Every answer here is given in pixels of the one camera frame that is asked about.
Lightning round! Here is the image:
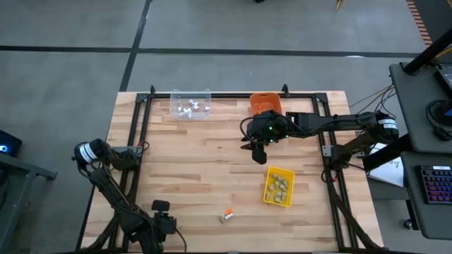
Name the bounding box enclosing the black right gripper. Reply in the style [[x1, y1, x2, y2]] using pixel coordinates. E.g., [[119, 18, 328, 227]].
[[240, 109, 290, 166]]

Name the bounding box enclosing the yellow plastic basket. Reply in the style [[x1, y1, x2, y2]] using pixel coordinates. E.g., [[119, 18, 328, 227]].
[[263, 166, 297, 208]]

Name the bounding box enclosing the orange plastic bin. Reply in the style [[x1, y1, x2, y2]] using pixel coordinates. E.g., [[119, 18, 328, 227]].
[[249, 92, 283, 116]]

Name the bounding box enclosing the clear plastic bin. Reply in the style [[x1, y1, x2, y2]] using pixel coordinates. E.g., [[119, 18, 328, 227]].
[[169, 89, 212, 121]]

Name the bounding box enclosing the white paper sheet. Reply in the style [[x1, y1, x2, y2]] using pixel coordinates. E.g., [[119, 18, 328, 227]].
[[367, 143, 405, 188]]

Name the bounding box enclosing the grey desk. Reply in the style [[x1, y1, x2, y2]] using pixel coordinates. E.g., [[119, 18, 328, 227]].
[[400, 151, 452, 241], [388, 61, 452, 155]]

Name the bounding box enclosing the black box with blue light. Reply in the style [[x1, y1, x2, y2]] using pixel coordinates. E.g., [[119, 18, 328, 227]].
[[0, 129, 23, 158]]

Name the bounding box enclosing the black headset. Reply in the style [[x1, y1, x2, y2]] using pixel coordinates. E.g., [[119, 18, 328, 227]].
[[425, 99, 452, 143]]

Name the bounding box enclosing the backlit black keyboard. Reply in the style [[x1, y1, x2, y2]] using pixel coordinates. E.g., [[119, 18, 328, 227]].
[[420, 164, 452, 205]]

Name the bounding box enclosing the black metal pole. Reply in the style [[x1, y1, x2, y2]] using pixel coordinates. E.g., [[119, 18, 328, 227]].
[[403, 27, 452, 76]]

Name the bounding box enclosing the black laptop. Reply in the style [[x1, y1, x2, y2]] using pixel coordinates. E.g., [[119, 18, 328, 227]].
[[433, 63, 452, 102]]

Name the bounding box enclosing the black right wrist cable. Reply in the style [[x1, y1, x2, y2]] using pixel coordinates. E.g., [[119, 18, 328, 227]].
[[239, 116, 256, 143]]

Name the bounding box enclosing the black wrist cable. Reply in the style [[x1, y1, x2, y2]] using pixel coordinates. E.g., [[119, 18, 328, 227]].
[[239, 116, 256, 143], [174, 227, 188, 254]]

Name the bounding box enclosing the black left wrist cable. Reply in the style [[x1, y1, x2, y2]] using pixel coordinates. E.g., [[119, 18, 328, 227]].
[[174, 227, 188, 254]]

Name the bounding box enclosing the black metal table frame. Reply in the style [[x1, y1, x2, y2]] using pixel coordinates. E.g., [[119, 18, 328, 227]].
[[76, 83, 384, 253]]

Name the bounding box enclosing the black floor cable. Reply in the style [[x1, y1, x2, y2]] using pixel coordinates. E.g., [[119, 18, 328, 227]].
[[349, 84, 398, 117]]

